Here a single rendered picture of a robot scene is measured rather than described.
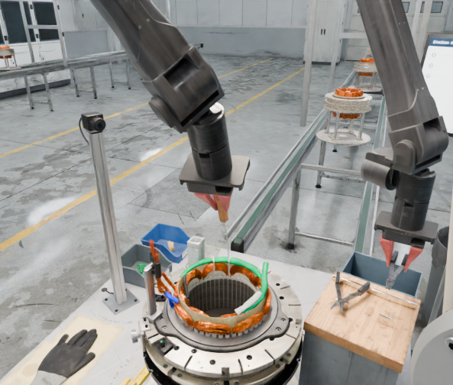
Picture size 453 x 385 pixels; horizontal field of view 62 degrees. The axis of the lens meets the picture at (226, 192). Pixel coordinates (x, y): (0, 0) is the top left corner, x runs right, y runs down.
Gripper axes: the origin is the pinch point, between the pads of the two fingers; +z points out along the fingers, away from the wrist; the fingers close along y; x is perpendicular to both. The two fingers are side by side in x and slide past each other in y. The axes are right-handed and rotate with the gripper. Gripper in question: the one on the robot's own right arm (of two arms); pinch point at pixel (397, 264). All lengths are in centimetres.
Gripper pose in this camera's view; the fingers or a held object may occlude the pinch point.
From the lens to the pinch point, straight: 82.1
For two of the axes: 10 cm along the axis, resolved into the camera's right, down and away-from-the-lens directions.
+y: -8.5, -2.2, 4.9
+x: -5.3, 3.5, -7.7
